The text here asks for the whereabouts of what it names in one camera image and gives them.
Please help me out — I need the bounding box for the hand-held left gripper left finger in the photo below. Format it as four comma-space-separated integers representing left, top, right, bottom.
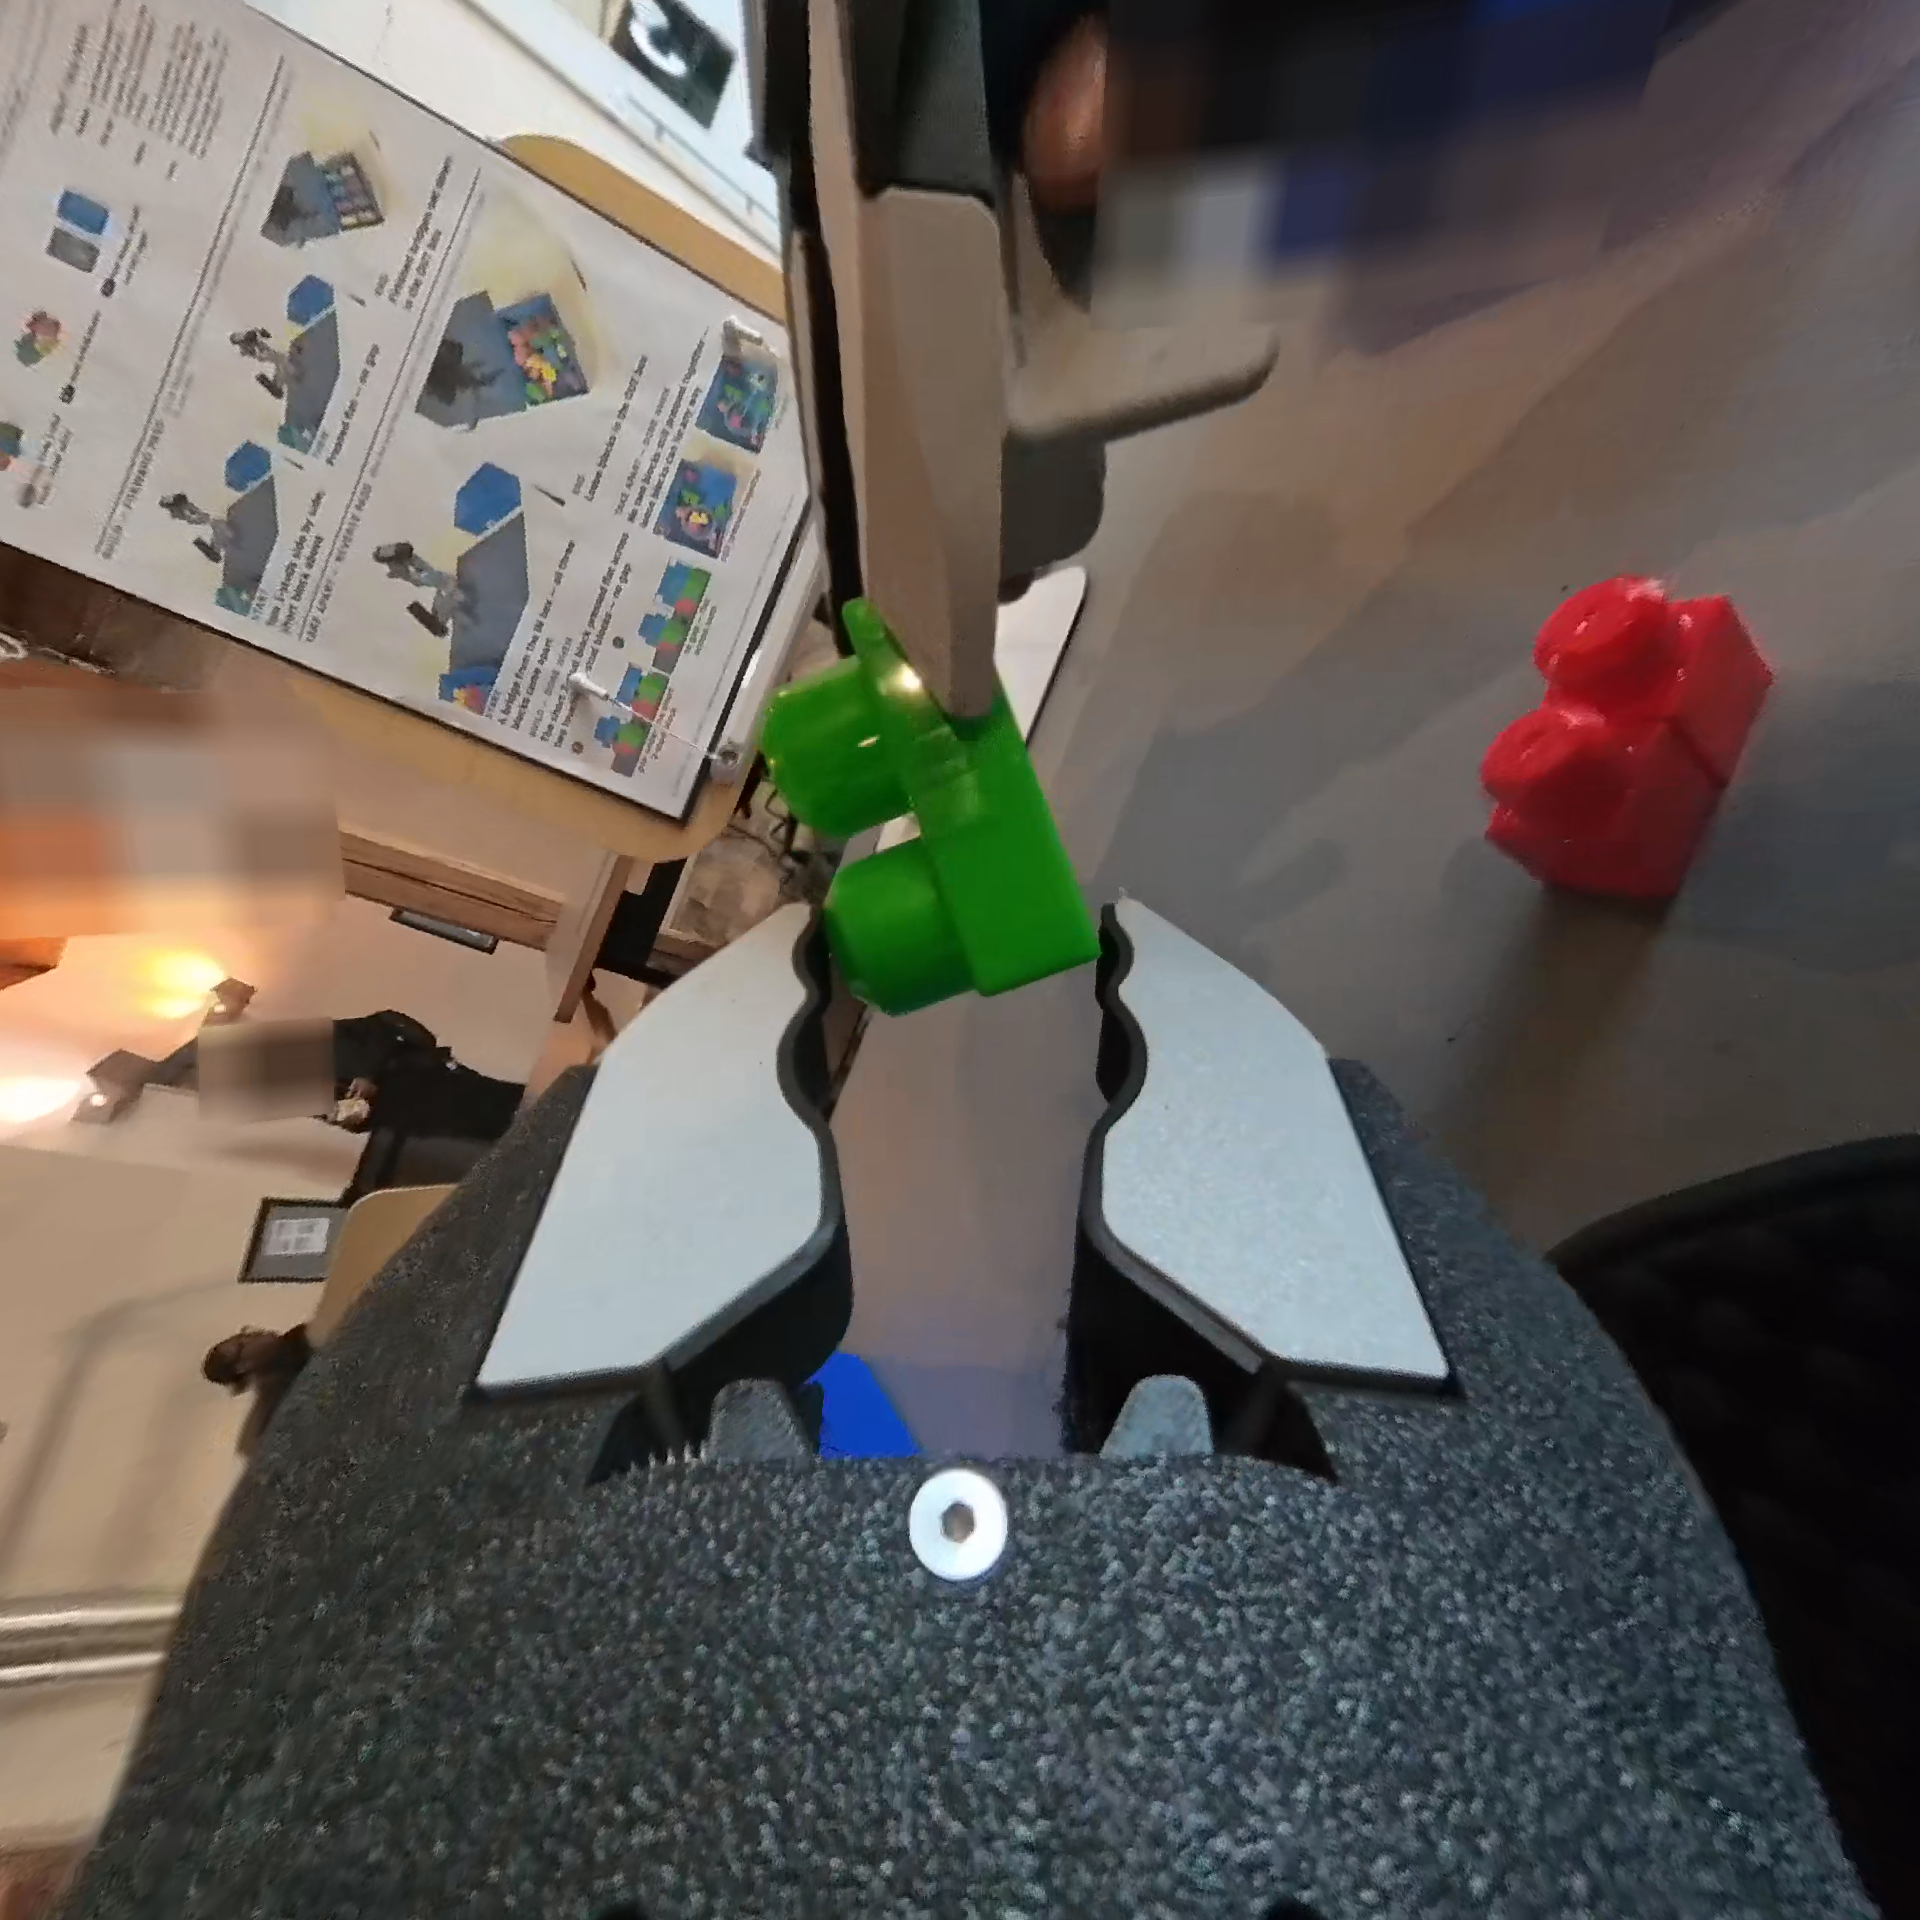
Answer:
474, 901, 847, 1404

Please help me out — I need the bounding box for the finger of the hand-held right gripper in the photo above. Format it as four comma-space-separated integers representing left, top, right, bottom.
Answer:
781, 0, 903, 607
865, 184, 1008, 725

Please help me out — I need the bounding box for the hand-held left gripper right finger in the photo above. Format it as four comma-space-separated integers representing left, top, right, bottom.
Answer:
1083, 897, 1457, 1391

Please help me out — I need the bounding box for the green mega block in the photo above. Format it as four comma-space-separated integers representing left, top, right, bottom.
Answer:
758, 596, 1102, 1020

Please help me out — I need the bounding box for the person's right hand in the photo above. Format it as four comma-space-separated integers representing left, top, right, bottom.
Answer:
1024, 23, 1117, 212

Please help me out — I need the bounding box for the blue plastic bin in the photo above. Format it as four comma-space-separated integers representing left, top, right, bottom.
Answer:
809, 1352, 922, 1460

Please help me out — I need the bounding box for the white tabletop display stand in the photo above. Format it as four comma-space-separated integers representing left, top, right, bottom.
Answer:
0, 0, 1091, 842

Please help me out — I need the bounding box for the small framed wall notice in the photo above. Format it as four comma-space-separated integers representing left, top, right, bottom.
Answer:
240, 1197, 344, 1287

